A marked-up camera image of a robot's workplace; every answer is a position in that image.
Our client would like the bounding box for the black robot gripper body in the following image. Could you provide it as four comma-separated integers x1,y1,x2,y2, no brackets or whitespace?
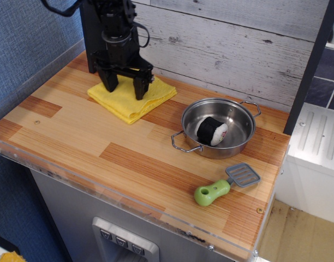
92,32,153,82

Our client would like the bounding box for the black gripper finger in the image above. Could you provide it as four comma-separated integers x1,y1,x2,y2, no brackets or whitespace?
133,77,151,100
97,68,118,92

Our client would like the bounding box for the yellow table cloth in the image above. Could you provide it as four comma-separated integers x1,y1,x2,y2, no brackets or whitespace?
87,76,177,124

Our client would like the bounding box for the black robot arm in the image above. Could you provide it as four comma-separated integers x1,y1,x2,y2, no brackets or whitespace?
80,1,154,100

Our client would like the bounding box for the clear acrylic table edge guard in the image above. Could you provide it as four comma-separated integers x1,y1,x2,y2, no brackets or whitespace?
0,130,289,261

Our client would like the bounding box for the plush sushi roll toy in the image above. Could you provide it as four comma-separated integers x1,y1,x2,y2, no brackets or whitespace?
195,117,228,146

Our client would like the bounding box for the stainless steel pot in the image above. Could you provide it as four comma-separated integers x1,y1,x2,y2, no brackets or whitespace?
171,98,261,159

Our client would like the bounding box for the green grey toy spatula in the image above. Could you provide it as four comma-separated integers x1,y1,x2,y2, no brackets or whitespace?
194,163,261,206

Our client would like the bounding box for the silver dispenser button panel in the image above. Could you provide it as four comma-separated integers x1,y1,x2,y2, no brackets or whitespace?
92,217,160,261

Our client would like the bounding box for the white grooved side counter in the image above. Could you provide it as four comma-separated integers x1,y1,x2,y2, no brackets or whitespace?
276,103,334,223

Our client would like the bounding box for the yellow object bottom left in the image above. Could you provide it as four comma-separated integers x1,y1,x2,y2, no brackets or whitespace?
0,252,26,262

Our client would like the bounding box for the dark grey left post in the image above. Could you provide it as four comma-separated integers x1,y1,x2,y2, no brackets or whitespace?
80,1,106,73

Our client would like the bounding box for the dark grey post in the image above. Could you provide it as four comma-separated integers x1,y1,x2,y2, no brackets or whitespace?
80,1,106,73
283,0,334,135

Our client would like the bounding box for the dark grey right post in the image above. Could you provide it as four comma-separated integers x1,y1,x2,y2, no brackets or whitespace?
283,0,334,135

